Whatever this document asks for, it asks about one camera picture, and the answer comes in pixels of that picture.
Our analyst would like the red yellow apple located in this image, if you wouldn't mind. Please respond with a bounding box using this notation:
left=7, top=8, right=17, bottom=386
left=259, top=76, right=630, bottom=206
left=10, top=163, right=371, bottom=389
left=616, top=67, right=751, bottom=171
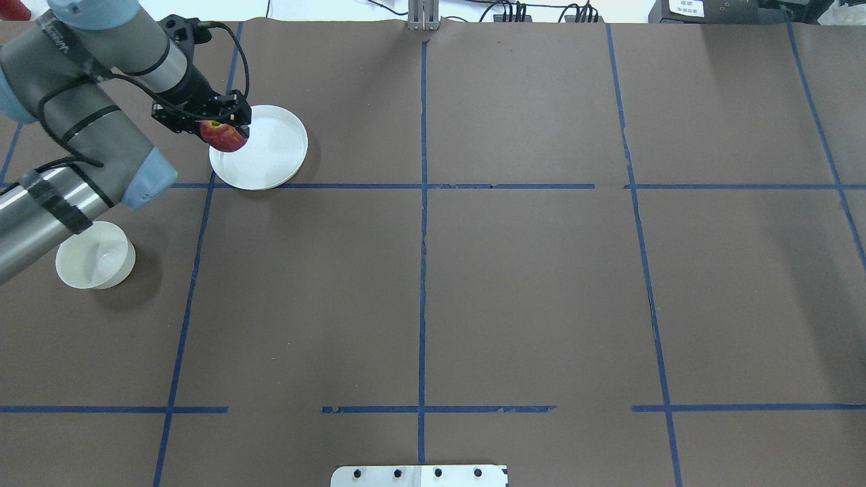
left=198, top=120, right=248, bottom=152

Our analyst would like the grey aluminium post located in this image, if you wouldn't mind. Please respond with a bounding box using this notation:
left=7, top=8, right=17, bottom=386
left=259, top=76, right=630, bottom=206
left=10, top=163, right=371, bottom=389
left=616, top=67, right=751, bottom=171
left=407, top=0, right=442, bottom=32

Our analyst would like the white camera mast base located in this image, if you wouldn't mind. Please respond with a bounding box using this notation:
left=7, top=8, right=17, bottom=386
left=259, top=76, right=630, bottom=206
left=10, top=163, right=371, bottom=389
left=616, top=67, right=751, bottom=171
left=330, top=463, right=509, bottom=486

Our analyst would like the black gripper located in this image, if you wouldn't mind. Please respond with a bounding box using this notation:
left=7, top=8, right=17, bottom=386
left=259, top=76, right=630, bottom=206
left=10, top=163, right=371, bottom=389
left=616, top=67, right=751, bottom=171
left=151, top=66, right=252, bottom=141

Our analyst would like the brown paper table cover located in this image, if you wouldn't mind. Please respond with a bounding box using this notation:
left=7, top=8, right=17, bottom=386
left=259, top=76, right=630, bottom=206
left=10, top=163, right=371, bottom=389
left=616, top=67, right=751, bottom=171
left=2, top=19, right=864, bottom=486

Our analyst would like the black device with label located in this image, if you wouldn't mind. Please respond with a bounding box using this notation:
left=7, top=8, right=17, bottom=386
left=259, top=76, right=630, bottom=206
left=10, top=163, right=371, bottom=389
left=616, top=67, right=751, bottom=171
left=647, top=1, right=790, bottom=25

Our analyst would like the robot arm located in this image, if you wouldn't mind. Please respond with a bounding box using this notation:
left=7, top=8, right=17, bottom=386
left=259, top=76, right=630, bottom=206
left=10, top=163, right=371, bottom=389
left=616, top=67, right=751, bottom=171
left=1, top=1, right=252, bottom=283

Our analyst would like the white round plate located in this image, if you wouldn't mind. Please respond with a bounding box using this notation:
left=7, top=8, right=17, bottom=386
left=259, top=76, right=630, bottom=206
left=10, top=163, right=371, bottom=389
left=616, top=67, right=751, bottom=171
left=208, top=105, right=309, bottom=191

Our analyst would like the white bowl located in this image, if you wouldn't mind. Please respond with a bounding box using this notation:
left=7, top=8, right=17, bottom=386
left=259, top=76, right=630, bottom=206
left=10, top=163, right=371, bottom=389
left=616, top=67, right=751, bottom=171
left=55, top=221, right=137, bottom=289

